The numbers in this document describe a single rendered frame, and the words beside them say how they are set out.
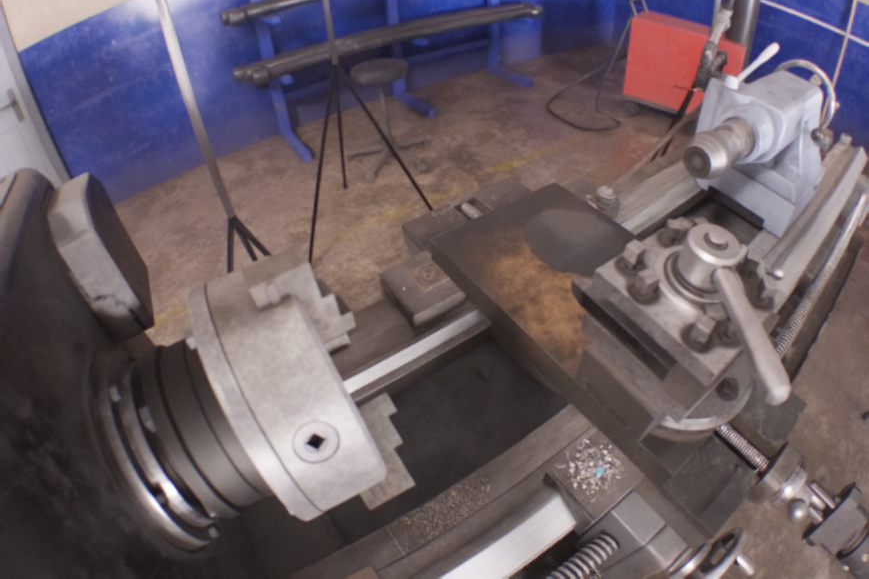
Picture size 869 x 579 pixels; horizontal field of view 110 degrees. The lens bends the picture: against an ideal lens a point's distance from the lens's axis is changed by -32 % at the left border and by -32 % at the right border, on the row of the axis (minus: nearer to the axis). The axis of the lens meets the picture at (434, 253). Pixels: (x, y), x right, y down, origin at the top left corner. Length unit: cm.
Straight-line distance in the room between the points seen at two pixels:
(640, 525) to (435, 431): 38
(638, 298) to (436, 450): 47
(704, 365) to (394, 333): 54
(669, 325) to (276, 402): 35
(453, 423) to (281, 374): 52
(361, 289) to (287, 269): 171
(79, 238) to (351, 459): 32
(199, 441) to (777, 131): 106
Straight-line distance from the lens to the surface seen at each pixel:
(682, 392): 50
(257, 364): 34
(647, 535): 72
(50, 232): 48
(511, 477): 67
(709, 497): 69
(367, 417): 45
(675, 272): 49
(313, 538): 80
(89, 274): 49
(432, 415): 83
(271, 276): 35
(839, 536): 87
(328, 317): 40
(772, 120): 104
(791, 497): 75
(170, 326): 231
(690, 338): 45
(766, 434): 78
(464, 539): 64
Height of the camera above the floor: 146
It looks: 42 degrees down
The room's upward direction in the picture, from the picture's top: 5 degrees counter-clockwise
